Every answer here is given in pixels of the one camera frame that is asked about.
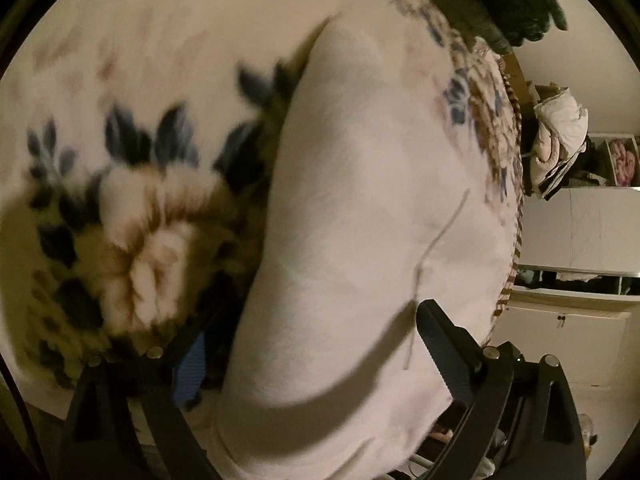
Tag pink folded bedding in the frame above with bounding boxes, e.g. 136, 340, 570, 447
609, 139, 639, 187

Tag white puffy jacket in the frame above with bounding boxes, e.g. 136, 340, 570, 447
531, 87, 590, 197

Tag white pants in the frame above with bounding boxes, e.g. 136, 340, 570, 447
215, 12, 522, 480

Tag brown checked blanket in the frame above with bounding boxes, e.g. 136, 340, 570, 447
492, 55, 527, 333

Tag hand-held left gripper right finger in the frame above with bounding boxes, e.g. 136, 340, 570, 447
416, 298, 589, 480

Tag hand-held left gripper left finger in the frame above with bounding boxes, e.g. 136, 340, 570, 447
56, 332, 222, 480

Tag white wardrobe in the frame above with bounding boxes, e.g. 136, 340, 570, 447
495, 132, 640, 391

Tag dark green folded blanket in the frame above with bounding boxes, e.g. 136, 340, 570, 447
452, 0, 572, 54

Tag floral blanket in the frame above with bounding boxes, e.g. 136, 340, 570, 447
0, 0, 526, 413

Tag black white-striped jacket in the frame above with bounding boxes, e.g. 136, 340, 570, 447
542, 137, 608, 196

